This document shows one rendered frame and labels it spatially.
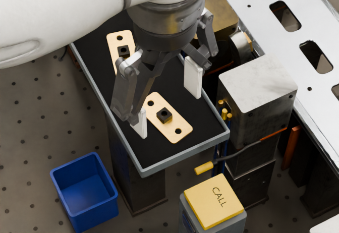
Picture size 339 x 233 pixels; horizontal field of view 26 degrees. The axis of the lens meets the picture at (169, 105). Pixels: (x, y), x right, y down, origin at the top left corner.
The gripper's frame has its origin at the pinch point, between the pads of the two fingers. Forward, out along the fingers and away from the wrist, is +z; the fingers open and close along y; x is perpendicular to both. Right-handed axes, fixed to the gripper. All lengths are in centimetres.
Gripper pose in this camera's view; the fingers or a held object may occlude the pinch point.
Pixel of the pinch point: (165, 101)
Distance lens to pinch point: 100.3
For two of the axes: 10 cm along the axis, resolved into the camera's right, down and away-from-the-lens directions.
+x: -6.5, -6.5, 4.0
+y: 7.6, -5.5, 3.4
